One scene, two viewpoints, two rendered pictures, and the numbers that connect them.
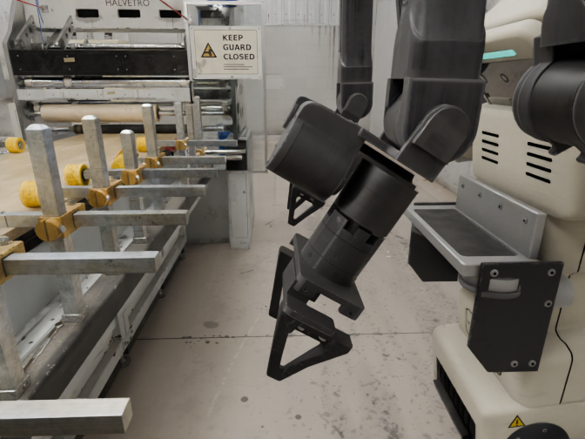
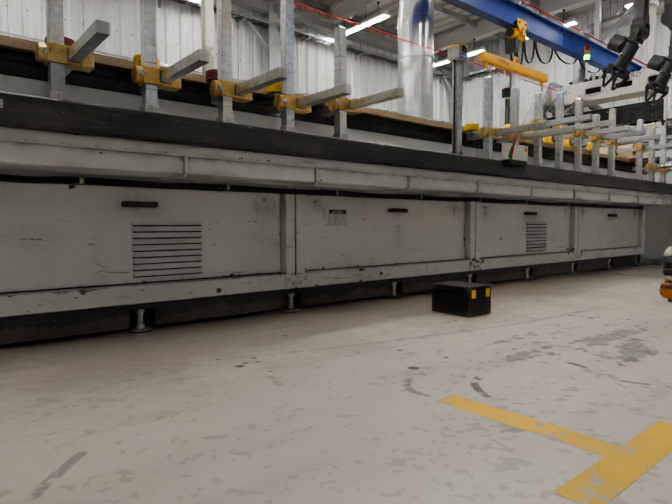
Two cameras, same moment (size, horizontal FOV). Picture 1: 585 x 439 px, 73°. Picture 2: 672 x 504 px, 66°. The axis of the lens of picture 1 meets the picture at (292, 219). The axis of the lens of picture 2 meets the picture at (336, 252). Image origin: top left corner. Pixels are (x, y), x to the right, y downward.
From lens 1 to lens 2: 2.60 m
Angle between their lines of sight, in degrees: 53
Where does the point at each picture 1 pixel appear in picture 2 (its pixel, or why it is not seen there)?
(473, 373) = not seen: outside the picture
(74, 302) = (559, 160)
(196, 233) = (656, 253)
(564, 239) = not seen: outside the picture
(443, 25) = (636, 15)
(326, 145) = (617, 40)
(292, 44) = not seen: outside the picture
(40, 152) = (559, 100)
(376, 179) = (626, 44)
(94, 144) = (579, 109)
